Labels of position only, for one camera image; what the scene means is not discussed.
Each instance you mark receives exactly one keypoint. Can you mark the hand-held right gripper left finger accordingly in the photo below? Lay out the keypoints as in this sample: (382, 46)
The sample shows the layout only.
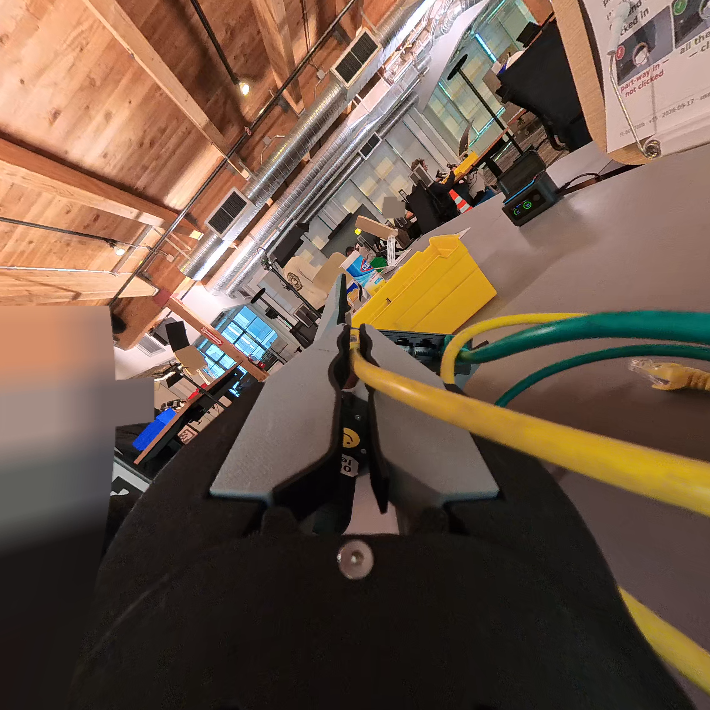
(283, 438)

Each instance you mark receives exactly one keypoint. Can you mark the disinfecting wipes canister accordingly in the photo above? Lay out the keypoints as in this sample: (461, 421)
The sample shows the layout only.
(360, 272)

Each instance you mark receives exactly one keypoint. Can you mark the yellow plastic bin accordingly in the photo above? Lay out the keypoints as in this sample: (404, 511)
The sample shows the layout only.
(432, 288)

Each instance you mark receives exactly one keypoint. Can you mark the black network switch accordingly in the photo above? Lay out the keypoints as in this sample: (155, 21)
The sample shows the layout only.
(416, 346)

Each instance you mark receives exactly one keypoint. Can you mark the yellow storage bin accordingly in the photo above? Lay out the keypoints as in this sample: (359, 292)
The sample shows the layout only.
(466, 165)

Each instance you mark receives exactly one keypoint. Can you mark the blue storage bins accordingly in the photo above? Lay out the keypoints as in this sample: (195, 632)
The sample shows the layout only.
(152, 430)

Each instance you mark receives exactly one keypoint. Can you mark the wooden display board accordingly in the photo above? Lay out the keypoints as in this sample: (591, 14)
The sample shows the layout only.
(582, 83)

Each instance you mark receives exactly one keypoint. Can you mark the orange traffic cone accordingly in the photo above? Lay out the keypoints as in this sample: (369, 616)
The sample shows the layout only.
(460, 202)

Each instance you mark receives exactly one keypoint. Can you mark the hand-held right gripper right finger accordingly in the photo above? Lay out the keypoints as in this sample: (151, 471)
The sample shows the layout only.
(432, 444)

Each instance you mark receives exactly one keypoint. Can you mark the black floor lamp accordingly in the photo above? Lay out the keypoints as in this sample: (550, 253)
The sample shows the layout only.
(459, 62)

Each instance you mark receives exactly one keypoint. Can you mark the white paper leaflet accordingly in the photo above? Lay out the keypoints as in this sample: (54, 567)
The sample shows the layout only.
(457, 233)

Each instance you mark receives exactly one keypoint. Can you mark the black studio light panel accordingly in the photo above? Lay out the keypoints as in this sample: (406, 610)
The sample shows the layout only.
(291, 244)

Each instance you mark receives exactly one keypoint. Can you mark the beige rounded board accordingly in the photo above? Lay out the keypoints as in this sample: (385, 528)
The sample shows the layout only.
(191, 359)
(327, 277)

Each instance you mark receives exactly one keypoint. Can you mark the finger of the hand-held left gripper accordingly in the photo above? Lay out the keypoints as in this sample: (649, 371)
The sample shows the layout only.
(331, 308)

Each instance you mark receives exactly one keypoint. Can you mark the white lattice stand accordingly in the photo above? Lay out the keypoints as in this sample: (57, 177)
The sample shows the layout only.
(395, 247)

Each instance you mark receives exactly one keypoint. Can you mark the tilted wooden board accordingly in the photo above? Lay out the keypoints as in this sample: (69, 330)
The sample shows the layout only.
(374, 226)

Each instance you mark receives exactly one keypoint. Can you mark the small black charging case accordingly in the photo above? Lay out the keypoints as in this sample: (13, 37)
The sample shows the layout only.
(527, 194)

